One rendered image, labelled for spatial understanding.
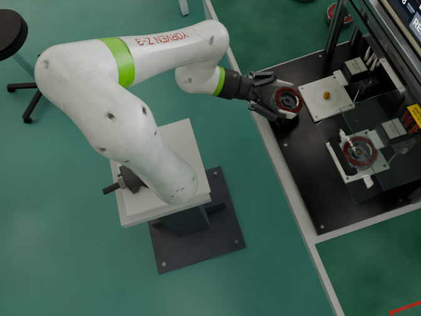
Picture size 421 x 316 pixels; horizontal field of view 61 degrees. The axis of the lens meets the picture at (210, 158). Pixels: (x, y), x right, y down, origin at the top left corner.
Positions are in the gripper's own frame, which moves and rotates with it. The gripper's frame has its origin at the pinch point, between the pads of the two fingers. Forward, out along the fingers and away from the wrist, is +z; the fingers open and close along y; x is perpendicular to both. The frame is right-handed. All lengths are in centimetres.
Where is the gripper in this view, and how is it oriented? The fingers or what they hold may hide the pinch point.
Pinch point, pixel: (287, 100)
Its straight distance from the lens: 125.5
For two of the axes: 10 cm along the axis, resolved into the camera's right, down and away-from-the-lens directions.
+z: 9.1, 1.6, 3.7
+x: 4.0, -3.6, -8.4
